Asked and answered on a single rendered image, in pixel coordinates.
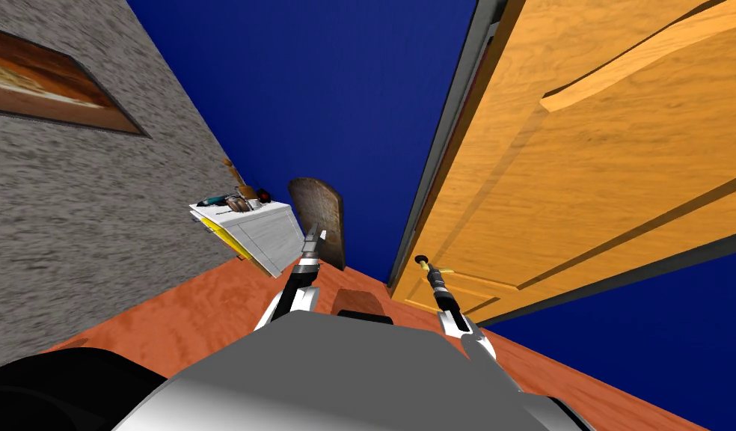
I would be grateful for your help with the white cabinet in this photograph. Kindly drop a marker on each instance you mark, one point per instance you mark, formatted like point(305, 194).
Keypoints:
point(266, 236)

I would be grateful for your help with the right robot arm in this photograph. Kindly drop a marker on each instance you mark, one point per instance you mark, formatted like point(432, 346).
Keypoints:
point(455, 311)

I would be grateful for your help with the orange wooden door leaf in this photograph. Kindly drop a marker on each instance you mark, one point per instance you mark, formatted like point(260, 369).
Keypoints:
point(583, 179)

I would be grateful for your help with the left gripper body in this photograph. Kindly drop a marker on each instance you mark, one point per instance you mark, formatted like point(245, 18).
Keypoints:
point(311, 248)

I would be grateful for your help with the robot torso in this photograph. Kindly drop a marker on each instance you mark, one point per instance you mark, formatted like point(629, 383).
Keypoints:
point(344, 377)

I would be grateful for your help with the brown framed wall picture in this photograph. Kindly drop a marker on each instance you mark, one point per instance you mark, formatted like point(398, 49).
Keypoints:
point(39, 84)

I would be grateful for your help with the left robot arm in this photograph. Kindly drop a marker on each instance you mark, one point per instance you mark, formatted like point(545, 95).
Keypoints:
point(296, 287)

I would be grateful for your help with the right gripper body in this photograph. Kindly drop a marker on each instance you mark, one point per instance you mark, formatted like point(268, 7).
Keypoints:
point(435, 278)

